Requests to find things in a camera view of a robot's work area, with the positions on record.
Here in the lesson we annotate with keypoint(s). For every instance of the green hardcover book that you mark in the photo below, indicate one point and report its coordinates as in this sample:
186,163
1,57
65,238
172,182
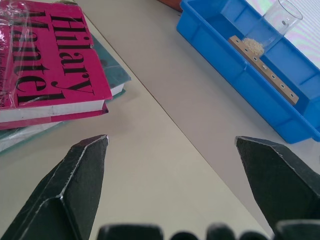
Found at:
113,75

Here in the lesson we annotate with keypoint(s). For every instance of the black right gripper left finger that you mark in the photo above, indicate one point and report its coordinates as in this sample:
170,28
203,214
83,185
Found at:
62,190

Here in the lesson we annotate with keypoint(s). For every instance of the blue plastic bin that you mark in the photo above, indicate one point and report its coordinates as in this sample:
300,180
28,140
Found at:
250,82

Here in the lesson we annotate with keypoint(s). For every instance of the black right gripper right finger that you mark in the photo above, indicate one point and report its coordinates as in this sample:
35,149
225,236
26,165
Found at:
280,185

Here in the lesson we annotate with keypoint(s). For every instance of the wooden block with holes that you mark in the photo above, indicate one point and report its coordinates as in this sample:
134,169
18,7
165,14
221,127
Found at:
265,68

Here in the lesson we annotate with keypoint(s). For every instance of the pile of beige grains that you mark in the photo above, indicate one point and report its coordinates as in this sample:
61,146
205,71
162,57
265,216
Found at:
253,45

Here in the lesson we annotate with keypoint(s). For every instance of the brown wooden object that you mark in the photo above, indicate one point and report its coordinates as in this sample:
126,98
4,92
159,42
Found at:
171,4

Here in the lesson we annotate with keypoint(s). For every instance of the pink Hilary Mantel book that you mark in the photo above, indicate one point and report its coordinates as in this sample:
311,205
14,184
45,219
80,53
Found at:
52,60

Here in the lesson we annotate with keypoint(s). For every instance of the clear glass beaker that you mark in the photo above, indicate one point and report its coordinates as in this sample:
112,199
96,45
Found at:
277,25

